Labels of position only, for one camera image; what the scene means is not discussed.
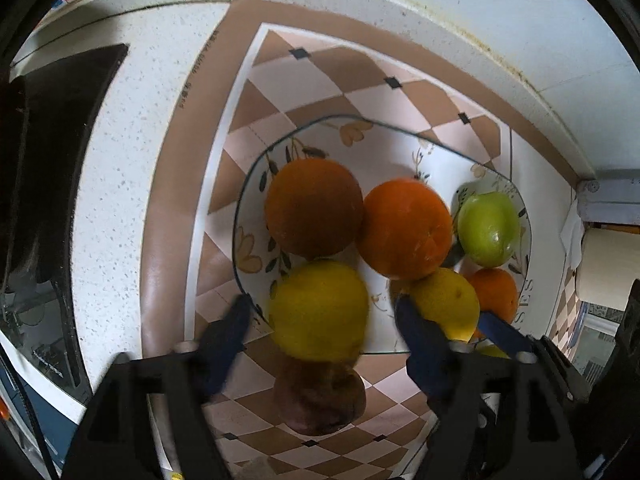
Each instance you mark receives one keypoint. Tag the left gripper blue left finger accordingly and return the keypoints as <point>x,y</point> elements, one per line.
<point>222,341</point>

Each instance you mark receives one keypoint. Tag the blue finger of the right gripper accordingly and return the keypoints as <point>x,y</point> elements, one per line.
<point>503,334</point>

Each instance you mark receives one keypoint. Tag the white folded tissue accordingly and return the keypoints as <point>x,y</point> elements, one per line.
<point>571,235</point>

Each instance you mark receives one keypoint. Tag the cream utensil holder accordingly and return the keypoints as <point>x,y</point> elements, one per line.
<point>610,265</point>

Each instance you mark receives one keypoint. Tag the green apple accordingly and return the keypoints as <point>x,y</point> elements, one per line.
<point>488,229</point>
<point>492,350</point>

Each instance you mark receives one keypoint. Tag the dark purple red fruit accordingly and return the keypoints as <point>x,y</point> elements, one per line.
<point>318,398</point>

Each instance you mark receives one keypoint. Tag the yellow lemon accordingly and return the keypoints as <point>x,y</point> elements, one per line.
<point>320,312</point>
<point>448,299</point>

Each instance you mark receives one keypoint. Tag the oval floral ceramic plate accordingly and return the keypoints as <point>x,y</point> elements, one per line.
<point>374,153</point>

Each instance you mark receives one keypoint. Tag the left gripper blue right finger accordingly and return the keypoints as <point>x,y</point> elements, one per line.
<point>432,365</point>

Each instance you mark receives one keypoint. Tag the orange mandarin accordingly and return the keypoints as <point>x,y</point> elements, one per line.
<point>406,231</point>
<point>314,208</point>

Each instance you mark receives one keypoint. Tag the dark red brown fruit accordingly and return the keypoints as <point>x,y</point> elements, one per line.
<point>496,291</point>

